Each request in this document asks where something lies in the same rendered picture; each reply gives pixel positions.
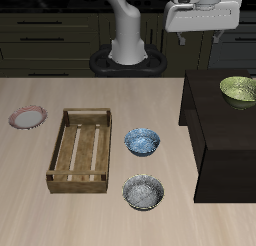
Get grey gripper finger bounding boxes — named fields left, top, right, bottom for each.
left=176, top=31, right=187, bottom=46
left=212, top=29, right=226, bottom=45

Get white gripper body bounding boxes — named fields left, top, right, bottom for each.
left=163, top=0, right=243, bottom=34

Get green bowl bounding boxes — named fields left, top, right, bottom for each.
left=219, top=75, right=256, bottom=111

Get blue bowl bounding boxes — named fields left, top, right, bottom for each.
left=123, top=127, right=161, bottom=158

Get wooden slat tray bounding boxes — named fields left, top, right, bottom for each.
left=45, top=107, right=113, bottom=195

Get grey bowl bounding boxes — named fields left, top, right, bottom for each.
left=121, top=173, right=166, bottom=212

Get dark wooden cabinet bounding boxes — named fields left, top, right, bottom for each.
left=178, top=69, right=256, bottom=204

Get dark kitchen cupboards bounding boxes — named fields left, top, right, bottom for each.
left=0, top=0, right=256, bottom=79

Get pink rimmed white plate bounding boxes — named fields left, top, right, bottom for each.
left=8, top=105, right=48, bottom=131

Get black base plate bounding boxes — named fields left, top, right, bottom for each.
left=88, top=43, right=168, bottom=78

